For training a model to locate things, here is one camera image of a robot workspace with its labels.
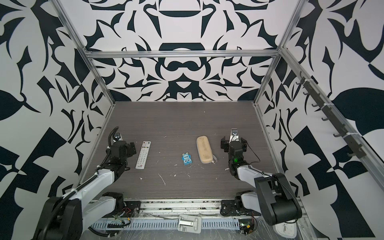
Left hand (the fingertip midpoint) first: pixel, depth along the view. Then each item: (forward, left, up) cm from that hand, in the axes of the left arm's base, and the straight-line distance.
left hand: (121, 143), depth 86 cm
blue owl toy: (-7, -37, -8) cm, 38 cm away
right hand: (+2, -65, +1) cm, 65 cm away
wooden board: (-2, -48, -7) cm, 48 cm away
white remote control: (-6, -10, -9) cm, 15 cm away
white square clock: (-42, -81, -7) cm, 91 cm away
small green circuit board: (-38, -64, -11) cm, 76 cm away
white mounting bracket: (-38, -38, -8) cm, 54 cm away
